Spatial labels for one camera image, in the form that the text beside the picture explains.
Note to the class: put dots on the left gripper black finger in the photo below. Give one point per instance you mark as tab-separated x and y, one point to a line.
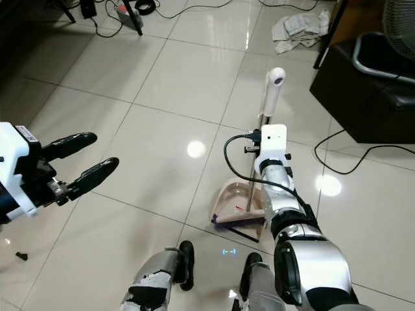
97	176
71	146

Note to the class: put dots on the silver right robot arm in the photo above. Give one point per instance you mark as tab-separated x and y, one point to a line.
318	265

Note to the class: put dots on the small dark debris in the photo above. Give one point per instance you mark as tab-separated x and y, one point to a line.
21	256

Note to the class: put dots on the black box stool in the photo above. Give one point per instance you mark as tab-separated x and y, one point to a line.
363	103

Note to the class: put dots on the grey crumpled cloth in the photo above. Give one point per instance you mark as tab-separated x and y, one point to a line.
298	29

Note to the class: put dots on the black table leg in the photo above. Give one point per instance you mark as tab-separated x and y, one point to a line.
65	11
136	23

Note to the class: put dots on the black power adapter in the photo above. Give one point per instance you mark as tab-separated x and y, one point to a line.
89	8

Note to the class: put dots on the dark wooden desk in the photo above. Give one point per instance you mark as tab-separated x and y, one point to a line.
356	19

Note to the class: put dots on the grey standing fan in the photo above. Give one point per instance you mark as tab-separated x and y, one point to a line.
402	19

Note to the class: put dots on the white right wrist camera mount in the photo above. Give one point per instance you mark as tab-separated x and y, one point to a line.
275	139

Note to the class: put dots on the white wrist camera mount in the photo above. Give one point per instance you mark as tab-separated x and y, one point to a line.
275	139
16	149

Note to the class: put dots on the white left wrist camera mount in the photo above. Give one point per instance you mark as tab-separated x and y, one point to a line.
16	149

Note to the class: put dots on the black seat with chrome frame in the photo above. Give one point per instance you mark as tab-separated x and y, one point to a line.
382	55

